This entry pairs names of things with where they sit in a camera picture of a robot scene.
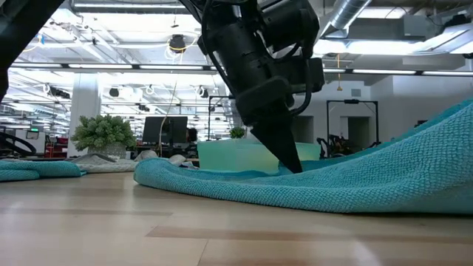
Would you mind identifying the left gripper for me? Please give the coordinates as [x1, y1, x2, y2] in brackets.
[197, 20, 327, 174]

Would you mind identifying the teal microfiber towel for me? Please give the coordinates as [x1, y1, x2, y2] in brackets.
[133, 98, 473, 216]
[0, 159, 88, 183]

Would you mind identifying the grey microfiber towel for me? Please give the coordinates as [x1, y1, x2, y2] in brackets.
[66, 149, 200, 174]

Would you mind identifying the small green plant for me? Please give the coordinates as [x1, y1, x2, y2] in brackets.
[228, 126, 247, 140]

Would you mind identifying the teal plastic bin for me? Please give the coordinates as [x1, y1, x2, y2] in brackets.
[197, 138, 321, 174]

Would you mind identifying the black computer monitor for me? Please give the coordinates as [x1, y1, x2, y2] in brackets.
[142, 115, 188, 146]

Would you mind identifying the round black ceiling device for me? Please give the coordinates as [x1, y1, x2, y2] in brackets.
[169, 33, 187, 53]

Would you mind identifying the artificial green potted plant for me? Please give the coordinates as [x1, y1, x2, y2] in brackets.
[69, 114, 137, 160]

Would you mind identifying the white building pillar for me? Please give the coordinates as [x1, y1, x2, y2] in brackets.
[68, 72, 103, 158]

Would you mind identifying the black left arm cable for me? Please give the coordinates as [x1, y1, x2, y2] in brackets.
[290, 46, 316, 116]

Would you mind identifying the black gantry frame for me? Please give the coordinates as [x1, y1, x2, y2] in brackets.
[326, 98, 380, 149]

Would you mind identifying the silver slanted ventilation duct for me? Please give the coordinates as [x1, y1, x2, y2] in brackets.
[319, 0, 373, 40]

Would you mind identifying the black curved cable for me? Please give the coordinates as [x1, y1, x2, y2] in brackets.
[0, 132, 38, 157]

